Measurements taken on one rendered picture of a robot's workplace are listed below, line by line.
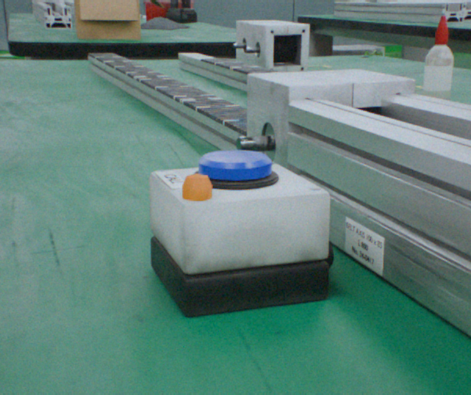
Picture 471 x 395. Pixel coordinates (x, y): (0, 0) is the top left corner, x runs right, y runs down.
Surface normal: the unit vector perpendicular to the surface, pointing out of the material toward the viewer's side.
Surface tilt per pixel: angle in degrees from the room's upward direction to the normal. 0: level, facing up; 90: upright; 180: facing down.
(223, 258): 90
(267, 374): 0
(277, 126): 90
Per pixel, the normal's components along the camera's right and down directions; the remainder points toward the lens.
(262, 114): -0.95, 0.08
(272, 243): 0.32, 0.24
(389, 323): 0.00, -0.97
